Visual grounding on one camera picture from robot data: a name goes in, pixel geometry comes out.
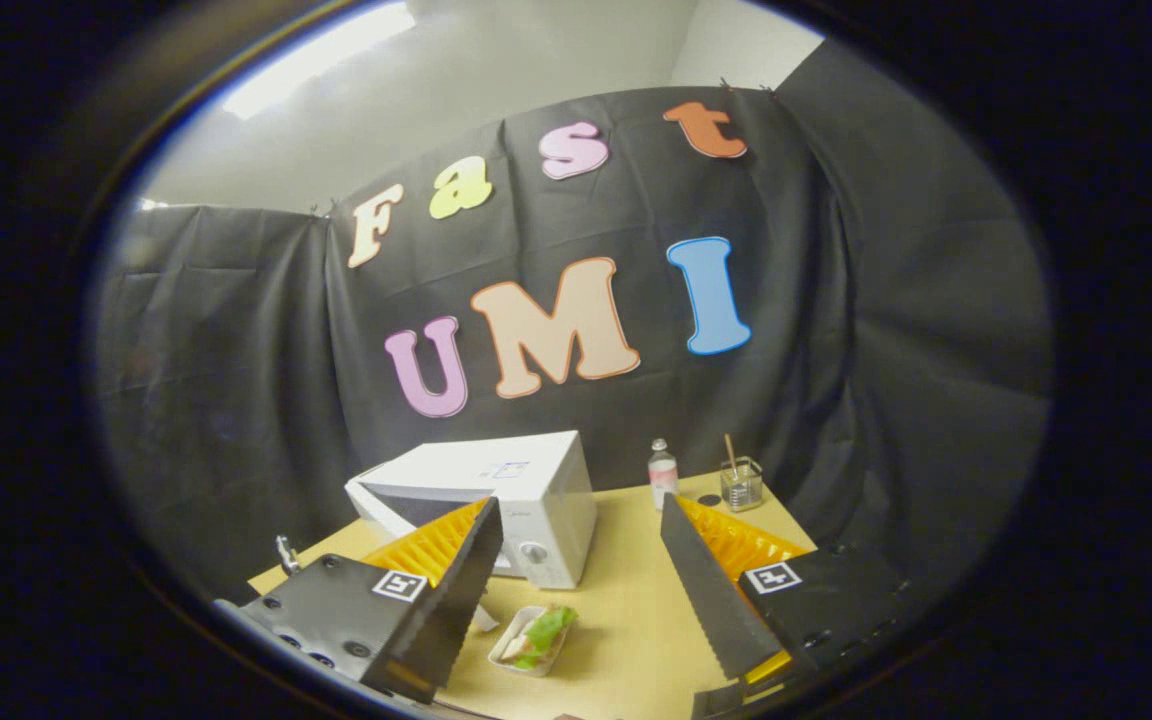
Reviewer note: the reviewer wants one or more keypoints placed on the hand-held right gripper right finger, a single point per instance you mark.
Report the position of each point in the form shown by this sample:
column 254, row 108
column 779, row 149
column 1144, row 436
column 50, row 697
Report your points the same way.
column 706, row 600

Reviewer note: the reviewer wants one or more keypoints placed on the white rectangular tray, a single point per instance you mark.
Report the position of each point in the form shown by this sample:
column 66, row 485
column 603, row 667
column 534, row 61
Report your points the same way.
column 504, row 662

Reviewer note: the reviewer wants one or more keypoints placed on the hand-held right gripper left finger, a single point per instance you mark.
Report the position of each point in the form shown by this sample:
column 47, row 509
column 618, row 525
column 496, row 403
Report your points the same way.
column 461, row 600

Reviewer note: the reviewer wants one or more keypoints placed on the wooden stick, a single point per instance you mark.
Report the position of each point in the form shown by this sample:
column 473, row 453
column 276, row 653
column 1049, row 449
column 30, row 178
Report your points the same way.
column 730, row 452

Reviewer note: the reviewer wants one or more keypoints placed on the brown bread sandwich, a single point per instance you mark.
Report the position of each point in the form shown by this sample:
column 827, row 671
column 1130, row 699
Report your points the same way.
column 516, row 646

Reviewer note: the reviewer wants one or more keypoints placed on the white microwave oven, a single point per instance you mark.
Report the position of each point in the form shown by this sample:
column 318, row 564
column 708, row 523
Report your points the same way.
column 536, row 480

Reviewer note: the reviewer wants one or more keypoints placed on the square glass container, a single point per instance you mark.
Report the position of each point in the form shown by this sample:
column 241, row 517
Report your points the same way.
column 742, row 487

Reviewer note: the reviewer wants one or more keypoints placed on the clear bottle with pink label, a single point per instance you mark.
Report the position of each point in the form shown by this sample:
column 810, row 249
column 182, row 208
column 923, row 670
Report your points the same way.
column 663, row 478

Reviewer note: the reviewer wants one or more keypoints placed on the green lettuce leaf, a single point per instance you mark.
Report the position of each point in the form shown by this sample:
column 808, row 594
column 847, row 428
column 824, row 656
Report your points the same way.
column 548, row 628

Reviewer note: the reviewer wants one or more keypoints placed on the black backdrop cloth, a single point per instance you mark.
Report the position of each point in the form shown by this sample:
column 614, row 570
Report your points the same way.
column 836, row 300

